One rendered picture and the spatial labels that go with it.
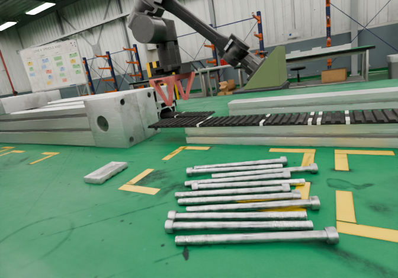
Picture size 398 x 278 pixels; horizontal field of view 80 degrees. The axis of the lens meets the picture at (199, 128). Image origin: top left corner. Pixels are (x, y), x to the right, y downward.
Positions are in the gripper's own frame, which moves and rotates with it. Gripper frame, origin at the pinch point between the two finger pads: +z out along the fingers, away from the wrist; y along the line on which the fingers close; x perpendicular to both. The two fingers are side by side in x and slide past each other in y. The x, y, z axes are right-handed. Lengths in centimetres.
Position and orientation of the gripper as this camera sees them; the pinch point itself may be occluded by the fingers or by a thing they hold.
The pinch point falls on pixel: (177, 99)
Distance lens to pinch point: 64.7
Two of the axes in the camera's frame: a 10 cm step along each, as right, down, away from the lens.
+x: 8.6, -0.1, -5.1
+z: 1.6, 9.5, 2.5
